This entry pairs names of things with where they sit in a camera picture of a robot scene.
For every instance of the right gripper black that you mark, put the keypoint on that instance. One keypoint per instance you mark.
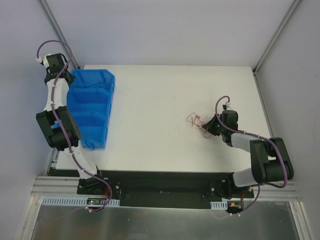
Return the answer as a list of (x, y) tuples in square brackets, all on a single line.
[(213, 124)]

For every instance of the aluminium frame post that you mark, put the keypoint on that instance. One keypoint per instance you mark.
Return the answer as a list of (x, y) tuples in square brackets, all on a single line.
[(44, 5), (277, 34)]

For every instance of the right aluminium frame post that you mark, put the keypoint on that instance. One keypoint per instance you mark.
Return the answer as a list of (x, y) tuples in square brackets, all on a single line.
[(277, 34)]

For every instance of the white cable duct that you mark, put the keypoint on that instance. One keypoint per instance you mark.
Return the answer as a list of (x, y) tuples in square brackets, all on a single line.
[(74, 201), (219, 205)]

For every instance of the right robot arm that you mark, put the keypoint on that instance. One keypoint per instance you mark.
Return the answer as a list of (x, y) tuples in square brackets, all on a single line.
[(270, 163)]

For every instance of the left aluminium frame post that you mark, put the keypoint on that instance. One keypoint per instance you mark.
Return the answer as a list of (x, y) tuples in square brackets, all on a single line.
[(44, 5)]

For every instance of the left white cable duct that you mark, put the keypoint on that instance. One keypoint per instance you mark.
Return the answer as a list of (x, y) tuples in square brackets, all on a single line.
[(74, 201)]

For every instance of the blue plastic bin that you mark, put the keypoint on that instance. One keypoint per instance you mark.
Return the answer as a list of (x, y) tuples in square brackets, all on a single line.
[(89, 100)]

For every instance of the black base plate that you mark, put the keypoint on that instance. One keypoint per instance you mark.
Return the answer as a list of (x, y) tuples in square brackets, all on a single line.
[(152, 189)]

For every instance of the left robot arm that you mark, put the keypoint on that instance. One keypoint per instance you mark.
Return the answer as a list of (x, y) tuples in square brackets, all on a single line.
[(59, 126)]

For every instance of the right white cable duct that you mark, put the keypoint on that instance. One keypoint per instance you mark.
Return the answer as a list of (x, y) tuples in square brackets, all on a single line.
[(219, 205)]

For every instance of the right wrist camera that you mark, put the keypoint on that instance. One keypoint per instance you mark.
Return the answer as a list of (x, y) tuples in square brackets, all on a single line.
[(226, 106)]

